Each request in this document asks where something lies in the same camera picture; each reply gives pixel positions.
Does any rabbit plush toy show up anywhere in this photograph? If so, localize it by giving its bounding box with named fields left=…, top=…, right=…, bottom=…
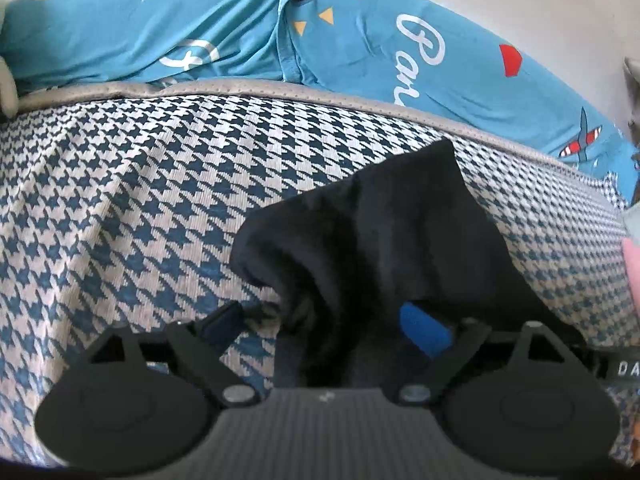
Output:
left=0, top=55, right=22, bottom=120

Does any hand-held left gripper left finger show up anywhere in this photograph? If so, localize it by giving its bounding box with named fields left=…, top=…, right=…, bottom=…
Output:
left=88, top=302, right=261, bottom=408

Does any black sweatshirt with red print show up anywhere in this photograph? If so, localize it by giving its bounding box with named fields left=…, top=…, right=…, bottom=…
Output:
left=230, top=139, right=596, bottom=391

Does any blue printed bed sheet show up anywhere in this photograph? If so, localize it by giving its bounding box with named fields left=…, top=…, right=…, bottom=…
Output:
left=0, top=0, right=640, bottom=196

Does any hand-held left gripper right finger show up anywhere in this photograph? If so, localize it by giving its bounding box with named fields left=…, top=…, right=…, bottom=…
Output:
left=396, top=301, right=587, bottom=406

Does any pink cloth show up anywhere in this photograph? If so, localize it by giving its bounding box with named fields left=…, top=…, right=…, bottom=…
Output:
left=620, top=237, right=640, bottom=311

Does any houndstooth bed mattress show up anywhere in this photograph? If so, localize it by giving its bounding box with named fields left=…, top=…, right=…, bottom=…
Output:
left=0, top=80, right=640, bottom=466

